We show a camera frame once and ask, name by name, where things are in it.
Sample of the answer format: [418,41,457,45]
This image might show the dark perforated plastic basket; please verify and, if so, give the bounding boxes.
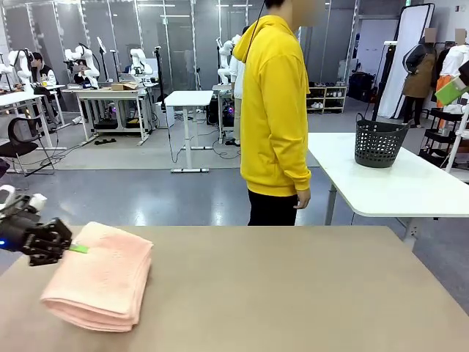
[354,112,411,169]

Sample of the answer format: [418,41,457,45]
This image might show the seated person black white jacket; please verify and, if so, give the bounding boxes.
[31,52,59,87]

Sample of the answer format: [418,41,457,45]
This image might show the person's right hand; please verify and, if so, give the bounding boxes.
[295,188,311,210]

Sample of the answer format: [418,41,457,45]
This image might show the white desk with clutter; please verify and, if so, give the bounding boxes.
[0,84,67,151]

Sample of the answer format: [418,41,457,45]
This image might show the white metal rack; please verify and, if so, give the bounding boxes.
[445,104,469,173]

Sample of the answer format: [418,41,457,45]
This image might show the seated person black clothes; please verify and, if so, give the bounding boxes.
[73,58,95,86]

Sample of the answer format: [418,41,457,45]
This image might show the figure in brown apron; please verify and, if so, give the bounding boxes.
[402,28,439,129]

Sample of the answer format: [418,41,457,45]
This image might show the person in yellow hoodie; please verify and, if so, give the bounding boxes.
[232,0,312,227]

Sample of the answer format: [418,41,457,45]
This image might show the white shoe shelf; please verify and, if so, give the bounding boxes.
[306,84,348,114]

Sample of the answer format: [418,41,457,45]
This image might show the large white table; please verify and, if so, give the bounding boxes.
[306,131,469,252]

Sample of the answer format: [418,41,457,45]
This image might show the pink terry towel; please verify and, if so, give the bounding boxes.
[40,221,154,333]

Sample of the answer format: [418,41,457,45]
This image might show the tall white reflector panel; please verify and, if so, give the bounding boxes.
[376,2,436,120]

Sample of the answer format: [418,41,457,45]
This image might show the person in white top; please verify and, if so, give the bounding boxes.
[229,26,250,147]

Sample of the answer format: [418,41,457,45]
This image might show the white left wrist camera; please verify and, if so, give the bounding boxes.
[0,185,48,219]

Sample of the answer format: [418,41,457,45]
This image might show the black luggage bag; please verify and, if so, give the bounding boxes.
[347,71,377,103]

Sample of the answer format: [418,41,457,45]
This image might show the long white robot desk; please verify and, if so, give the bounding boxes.
[62,86,152,147]

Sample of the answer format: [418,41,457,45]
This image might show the figure in orange trousers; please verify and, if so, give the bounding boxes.
[435,28,469,129]

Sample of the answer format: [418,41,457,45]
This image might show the person's right forearm yellow sleeve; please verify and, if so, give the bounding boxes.
[273,124,313,191]

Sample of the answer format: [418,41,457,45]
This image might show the small white standing desk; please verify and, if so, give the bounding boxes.
[164,90,214,174]

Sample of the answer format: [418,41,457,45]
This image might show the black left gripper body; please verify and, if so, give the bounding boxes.
[0,215,40,254]

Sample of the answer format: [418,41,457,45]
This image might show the black office chair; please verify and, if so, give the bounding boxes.
[0,117,56,177]

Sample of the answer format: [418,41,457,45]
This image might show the grey robot stand table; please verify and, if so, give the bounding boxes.
[211,84,237,144]

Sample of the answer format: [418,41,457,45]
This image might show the thin black neck cord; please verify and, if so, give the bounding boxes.
[247,0,267,65]

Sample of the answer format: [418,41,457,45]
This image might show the black utility cart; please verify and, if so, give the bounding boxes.
[419,106,469,169]

